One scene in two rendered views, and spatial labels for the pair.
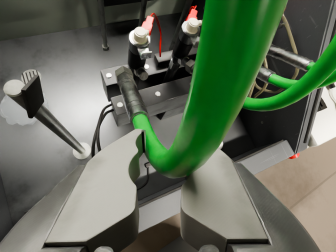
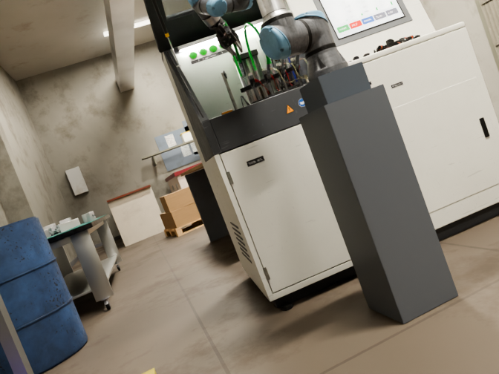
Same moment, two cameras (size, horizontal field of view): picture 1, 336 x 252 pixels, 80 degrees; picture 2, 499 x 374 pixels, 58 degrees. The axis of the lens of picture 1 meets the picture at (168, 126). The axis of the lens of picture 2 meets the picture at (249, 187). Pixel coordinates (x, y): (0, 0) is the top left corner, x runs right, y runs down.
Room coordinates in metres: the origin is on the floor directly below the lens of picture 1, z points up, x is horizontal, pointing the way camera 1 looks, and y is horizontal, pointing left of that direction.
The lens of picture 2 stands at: (-1.48, -1.61, 0.73)
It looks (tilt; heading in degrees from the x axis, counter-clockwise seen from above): 4 degrees down; 51
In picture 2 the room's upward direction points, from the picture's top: 21 degrees counter-clockwise
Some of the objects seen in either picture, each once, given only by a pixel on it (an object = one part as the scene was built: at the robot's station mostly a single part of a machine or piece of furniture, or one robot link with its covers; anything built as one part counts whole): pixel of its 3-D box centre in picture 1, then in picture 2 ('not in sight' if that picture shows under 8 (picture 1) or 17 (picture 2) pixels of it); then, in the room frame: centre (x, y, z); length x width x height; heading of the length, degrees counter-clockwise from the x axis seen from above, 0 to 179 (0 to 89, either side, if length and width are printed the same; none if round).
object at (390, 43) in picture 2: not in sight; (396, 42); (0.72, -0.39, 1.01); 0.23 x 0.11 x 0.06; 150
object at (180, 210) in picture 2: not in sight; (193, 205); (2.31, 4.62, 0.32); 1.13 x 0.90 x 0.64; 156
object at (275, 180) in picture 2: not in sight; (309, 199); (0.03, -0.12, 0.44); 0.65 x 0.02 x 0.68; 150
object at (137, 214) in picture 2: not in sight; (137, 213); (2.62, 7.36, 0.45); 2.57 x 0.82 x 0.91; 65
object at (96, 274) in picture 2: not in sight; (72, 259); (-0.16, 3.05, 0.40); 2.21 x 0.83 x 0.81; 65
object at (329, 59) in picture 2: not in sight; (324, 62); (-0.11, -0.57, 0.95); 0.15 x 0.15 x 0.10
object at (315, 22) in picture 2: not in sight; (312, 33); (-0.12, -0.57, 1.07); 0.13 x 0.12 x 0.14; 169
